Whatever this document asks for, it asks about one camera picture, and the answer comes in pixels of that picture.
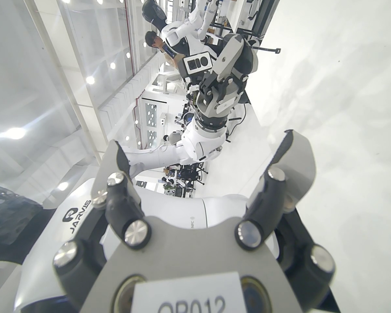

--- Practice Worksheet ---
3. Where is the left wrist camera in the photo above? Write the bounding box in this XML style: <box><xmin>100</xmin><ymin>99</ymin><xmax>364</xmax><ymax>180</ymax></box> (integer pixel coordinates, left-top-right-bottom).
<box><xmin>182</xmin><ymin>51</ymin><xmax>214</xmax><ymax>95</ymax></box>

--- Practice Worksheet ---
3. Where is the thin black zip tie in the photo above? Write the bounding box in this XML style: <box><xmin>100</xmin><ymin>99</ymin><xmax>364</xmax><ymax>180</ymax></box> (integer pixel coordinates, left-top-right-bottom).
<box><xmin>247</xmin><ymin>45</ymin><xmax>282</xmax><ymax>54</ymax></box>

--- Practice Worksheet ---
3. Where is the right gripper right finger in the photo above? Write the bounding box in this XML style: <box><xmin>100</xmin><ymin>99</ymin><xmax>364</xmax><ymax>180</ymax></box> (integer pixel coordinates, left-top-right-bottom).
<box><xmin>236</xmin><ymin>129</ymin><xmax>337</xmax><ymax>291</ymax></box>

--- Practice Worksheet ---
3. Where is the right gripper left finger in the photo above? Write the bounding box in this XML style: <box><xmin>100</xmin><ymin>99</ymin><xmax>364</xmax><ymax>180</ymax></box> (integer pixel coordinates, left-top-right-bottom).
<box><xmin>53</xmin><ymin>140</ymin><xmax>151</xmax><ymax>292</ymax></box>

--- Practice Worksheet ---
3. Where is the person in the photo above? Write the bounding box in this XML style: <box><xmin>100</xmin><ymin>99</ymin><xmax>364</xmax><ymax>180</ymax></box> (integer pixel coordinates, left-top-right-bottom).
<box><xmin>145</xmin><ymin>31</ymin><xmax>178</xmax><ymax>66</ymax></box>

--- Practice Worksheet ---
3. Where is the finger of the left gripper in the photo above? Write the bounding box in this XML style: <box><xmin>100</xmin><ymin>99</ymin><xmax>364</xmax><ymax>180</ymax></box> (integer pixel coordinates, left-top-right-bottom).
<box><xmin>199</xmin><ymin>33</ymin><xmax>245</xmax><ymax>100</ymax></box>
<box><xmin>219</xmin><ymin>46</ymin><xmax>259</xmax><ymax>103</ymax></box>

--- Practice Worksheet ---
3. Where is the robot body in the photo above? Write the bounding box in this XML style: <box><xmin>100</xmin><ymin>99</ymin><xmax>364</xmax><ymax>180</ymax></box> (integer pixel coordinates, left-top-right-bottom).
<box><xmin>0</xmin><ymin>182</ymin><xmax>57</xmax><ymax>313</ymax></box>

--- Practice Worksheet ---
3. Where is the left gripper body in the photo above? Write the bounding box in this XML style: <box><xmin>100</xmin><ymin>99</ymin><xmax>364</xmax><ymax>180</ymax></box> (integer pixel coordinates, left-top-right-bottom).
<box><xmin>194</xmin><ymin>76</ymin><xmax>247</xmax><ymax>133</ymax></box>

